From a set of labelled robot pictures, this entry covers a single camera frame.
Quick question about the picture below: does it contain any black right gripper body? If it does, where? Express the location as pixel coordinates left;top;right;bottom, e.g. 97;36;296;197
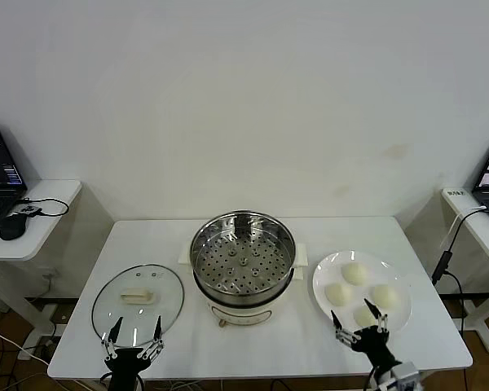
352;325;403;370

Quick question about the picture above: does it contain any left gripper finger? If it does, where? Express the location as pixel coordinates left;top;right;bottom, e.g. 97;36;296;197
138;315;165;359
100;316;124;360

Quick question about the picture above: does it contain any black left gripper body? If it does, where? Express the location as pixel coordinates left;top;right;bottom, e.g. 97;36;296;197
104;348;154;391

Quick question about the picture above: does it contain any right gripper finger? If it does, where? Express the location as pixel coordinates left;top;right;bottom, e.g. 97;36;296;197
330;310;358;346
364;298;390;336

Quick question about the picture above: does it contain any white steamed baozi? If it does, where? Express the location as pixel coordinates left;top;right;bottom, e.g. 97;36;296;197
324;282;355;307
341;262;371;285
353;305;382;329
369;283;401;311

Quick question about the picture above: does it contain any round glass pot lid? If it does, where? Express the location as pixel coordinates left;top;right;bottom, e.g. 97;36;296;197
90;263;186;349

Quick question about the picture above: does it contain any perforated steel steamer basket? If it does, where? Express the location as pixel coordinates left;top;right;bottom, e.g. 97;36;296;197
178;209;310;301

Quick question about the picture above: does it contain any round white plate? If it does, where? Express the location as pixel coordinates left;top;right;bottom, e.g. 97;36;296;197
311;248;413;338

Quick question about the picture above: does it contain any cream electric cooking pot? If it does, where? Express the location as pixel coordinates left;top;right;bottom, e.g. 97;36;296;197
193;260;298;329

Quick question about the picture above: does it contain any white side desk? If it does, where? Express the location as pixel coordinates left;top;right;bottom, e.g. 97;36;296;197
0;178;82;362
440;187;489;354

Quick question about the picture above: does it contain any black computer mouse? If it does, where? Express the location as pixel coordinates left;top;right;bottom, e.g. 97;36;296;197
0;213;29;241

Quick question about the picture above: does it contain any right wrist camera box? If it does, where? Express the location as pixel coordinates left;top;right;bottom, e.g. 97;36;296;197
390;360;423;391

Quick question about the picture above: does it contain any thin white cable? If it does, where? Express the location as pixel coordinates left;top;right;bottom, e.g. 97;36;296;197
442;204;488;248

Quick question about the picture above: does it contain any black looped hub cable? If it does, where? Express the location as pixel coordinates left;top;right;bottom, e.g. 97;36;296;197
20;197;70;217

